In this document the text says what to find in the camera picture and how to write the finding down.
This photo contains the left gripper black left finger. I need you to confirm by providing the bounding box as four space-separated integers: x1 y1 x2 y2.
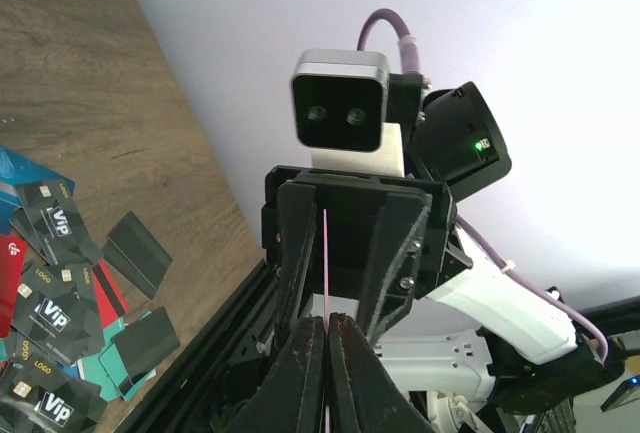
226 317 325 433

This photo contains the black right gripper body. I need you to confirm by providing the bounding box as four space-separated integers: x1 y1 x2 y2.
261 166 456 298

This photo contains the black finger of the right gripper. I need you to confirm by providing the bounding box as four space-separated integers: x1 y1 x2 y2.
276 181 317 328
357 205 429 346

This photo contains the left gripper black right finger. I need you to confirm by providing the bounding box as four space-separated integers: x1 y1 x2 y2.
327 313 433 433

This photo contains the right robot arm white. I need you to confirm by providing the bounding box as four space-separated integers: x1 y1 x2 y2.
263 73 629 415

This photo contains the black card blank back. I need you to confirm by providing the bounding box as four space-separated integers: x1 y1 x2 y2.
103 211 173 300

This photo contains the black front rail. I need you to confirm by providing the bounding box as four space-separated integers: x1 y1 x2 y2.
117 261 278 433

